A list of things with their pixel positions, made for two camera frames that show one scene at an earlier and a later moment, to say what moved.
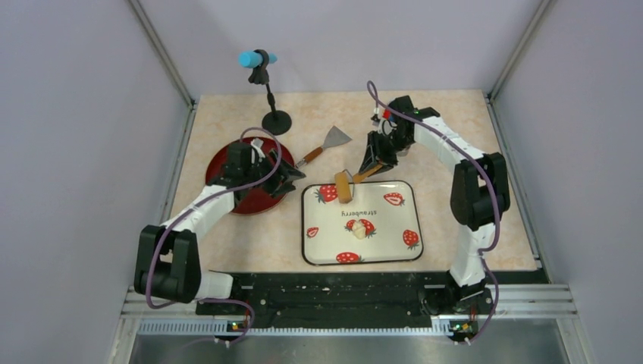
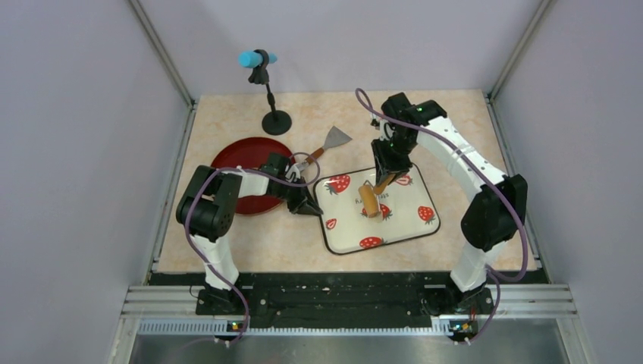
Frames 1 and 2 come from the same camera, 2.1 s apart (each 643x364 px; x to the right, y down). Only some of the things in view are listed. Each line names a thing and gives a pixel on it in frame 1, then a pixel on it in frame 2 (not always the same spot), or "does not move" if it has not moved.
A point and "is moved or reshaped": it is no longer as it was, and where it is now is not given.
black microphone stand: [276, 122] does not move
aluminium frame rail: [550, 303] does not move
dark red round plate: [258, 199] does not move
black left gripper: [286, 174] → [305, 204]
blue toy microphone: [251, 59] does not move
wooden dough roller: [346, 183] → [369, 196]
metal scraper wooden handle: [335, 137] does not move
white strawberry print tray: [383, 223] is moved or reshaped
